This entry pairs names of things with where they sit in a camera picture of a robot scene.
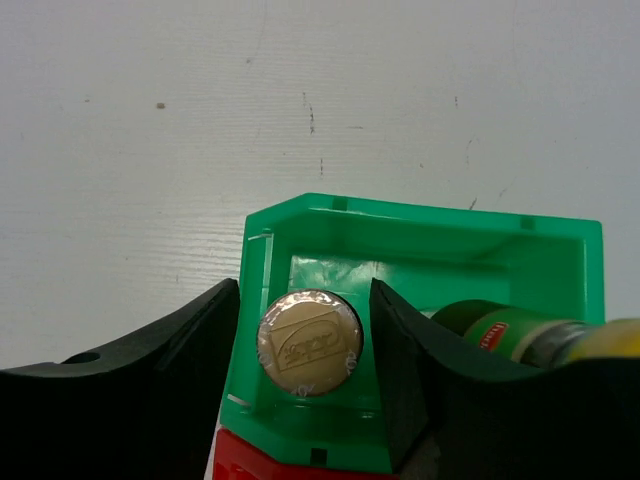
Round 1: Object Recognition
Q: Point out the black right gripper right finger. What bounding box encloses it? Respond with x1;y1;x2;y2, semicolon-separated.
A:
369;280;639;479

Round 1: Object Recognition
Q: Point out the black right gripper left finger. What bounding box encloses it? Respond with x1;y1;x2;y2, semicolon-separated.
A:
1;279;240;479

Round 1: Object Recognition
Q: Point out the yellow cap sauce bottle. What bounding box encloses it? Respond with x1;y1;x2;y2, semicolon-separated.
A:
432;300;639;369

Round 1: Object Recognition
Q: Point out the small yellow label bottle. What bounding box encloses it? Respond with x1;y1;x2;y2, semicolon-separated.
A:
256;289;364;397

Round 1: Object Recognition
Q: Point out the red plastic bin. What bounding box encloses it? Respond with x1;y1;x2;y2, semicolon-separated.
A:
211;428;397;480

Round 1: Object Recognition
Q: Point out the green plastic bin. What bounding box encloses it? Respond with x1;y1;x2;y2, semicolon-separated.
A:
221;193;605;474

